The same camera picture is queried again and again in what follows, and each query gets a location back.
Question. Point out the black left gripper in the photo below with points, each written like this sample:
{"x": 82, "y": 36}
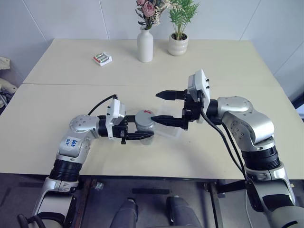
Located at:
{"x": 123, "y": 133}

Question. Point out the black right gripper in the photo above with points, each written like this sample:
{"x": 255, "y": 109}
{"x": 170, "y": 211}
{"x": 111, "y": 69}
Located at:
{"x": 193, "y": 110}

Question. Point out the clear jar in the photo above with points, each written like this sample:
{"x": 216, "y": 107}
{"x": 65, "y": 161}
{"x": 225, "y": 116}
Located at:
{"x": 146, "y": 129}

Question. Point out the grey jar lid red mark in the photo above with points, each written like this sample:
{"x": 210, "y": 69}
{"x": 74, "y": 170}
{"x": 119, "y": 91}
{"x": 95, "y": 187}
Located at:
{"x": 142, "y": 117}

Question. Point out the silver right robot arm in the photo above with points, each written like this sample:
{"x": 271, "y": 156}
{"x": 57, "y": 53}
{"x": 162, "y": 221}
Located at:
{"x": 256, "y": 123}

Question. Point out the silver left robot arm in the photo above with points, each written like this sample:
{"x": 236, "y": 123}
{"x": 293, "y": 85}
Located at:
{"x": 80, "y": 123}

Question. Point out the white ribbed plant pot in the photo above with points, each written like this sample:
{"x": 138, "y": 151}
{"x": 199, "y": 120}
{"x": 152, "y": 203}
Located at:
{"x": 178, "y": 46}

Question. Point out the white ceramic vase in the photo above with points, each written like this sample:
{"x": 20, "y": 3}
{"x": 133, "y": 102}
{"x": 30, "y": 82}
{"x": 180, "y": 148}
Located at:
{"x": 145, "y": 45}

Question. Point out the white battery pack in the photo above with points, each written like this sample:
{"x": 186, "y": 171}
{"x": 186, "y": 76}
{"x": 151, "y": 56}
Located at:
{"x": 102, "y": 59}

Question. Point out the dark rounded shape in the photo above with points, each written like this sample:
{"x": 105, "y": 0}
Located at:
{"x": 183, "y": 213}
{"x": 126, "y": 213}

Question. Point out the green leafy plant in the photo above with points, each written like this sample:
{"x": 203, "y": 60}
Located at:
{"x": 181, "y": 12}

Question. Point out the dried pink flower bouquet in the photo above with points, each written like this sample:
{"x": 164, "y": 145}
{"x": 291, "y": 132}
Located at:
{"x": 149, "y": 9}

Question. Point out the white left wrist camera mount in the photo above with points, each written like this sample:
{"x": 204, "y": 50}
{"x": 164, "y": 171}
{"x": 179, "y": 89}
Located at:
{"x": 115, "y": 111}

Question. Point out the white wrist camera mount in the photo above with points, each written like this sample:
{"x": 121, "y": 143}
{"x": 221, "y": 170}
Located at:
{"x": 200, "y": 80}
{"x": 115, "y": 111}

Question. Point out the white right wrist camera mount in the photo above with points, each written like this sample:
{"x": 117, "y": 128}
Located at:
{"x": 200, "y": 80}

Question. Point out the black metal table frame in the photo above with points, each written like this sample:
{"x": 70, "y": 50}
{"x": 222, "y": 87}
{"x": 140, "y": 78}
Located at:
{"x": 217, "y": 206}

